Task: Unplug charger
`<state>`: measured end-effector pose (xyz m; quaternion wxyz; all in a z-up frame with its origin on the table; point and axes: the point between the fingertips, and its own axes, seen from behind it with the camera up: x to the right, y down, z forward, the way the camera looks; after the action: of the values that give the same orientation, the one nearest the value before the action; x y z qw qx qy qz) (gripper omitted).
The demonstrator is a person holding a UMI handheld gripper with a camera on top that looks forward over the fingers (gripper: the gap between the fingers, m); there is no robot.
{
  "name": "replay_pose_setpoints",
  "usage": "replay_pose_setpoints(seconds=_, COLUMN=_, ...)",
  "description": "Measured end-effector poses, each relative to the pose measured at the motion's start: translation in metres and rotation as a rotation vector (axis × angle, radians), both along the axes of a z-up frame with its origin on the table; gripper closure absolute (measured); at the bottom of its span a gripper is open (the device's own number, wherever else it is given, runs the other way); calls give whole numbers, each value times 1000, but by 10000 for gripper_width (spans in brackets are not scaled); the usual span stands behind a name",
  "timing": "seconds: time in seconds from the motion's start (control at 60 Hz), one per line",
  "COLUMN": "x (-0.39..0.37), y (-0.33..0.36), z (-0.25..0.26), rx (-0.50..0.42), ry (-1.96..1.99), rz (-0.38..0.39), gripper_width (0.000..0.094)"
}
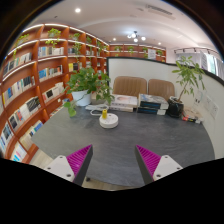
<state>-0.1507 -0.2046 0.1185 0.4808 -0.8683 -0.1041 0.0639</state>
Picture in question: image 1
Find recessed ceiling spotlights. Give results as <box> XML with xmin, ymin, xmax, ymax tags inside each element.
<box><xmin>73</xmin><ymin>7</ymin><xmax>164</xmax><ymax>46</ymax></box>

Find orange wooden bookshelf unit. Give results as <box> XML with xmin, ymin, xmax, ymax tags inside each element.
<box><xmin>0</xmin><ymin>22</ymin><xmax>167</xmax><ymax>164</ymax></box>

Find ceiling lamp cluster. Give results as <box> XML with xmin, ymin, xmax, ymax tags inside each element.
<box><xmin>126</xmin><ymin>30</ymin><xmax>147</xmax><ymax>43</ymax></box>

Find white-cover book with face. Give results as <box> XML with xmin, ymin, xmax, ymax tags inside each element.
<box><xmin>109</xmin><ymin>93</ymin><xmax>139</xmax><ymax>108</ymax></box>

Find ceiling air vent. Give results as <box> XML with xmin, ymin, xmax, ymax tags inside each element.
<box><xmin>144</xmin><ymin>3</ymin><xmax>174</xmax><ymax>19</ymax></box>

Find leafy plant in white pot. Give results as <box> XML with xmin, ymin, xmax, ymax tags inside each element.
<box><xmin>62</xmin><ymin>66</ymin><xmax>115</xmax><ymax>118</ymax></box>

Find dark book with white pages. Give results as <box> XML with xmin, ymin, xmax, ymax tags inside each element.
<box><xmin>137</xmin><ymin>106</ymin><xmax>168</xmax><ymax>116</ymax></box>

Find white power cable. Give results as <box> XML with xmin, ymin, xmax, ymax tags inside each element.
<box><xmin>84</xmin><ymin>103</ymin><xmax>110</xmax><ymax>117</ymax></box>

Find black track light rail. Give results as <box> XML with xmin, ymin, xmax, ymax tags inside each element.
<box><xmin>173</xmin><ymin>47</ymin><xmax>214</xmax><ymax>56</ymax></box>

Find tan padded chair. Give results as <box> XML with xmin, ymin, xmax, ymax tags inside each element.
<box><xmin>112</xmin><ymin>75</ymin><xmax>148</xmax><ymax>98</ymax></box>
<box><xmin>147</xmin><ymin>78</ymin><xmax>176</xmax><ymax>102</ymax></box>

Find dark book with grey cover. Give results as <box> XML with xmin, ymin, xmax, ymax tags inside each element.
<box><xmin>138</xmin><ymin>93</ymin><xmax>170</xmax><ymax>110</ymax></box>

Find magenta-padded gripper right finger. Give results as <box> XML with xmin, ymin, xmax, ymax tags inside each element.
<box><xmin>134</xmin><ymin>144</ymin><xmax>184</xmax><ymax>186</ymax></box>

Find white partition with dark rim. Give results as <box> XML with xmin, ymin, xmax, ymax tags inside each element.
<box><xmin>106</xmin><ymin>56</ymin><xmax>224</xmax><ymax>160</ymax></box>

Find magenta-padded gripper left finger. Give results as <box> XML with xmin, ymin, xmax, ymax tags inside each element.
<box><xmin>44</xmin><ymin>143</ymin><xmax>94</xmax><ymax>187</ymax></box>

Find red-spined book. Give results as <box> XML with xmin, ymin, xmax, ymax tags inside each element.
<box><xmin>181</xmin><ymin>115</ymin><xmax>202</xmax><ymax>125</ymax></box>

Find beige-cover book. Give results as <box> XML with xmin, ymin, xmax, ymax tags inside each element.
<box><xmin>183</xmin><ymin>108</ymin><xmax>205</xmax><ymax>122</ymax></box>

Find round white power strip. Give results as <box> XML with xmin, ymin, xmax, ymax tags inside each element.
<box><xmin>98</xmin><ymin>112</ymin><xmax>120</xmax><ymax>130</ymax></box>

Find tall plant in black pot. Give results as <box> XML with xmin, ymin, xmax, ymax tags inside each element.
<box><xmin>166</xmin><ymin>55</ymin><xmax>207</xmax><ymax>119</ymax></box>

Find white wall socket panel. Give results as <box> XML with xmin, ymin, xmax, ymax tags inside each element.
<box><xmin>203</xmin><ymin>94</ymin><xmax>220</xmax><ymax>119</ymax></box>

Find white curtain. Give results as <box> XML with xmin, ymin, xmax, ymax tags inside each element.
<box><xmin>199</xmin><ymin>51</ymin><xmax>224</xmax><ymax>80</ymax></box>

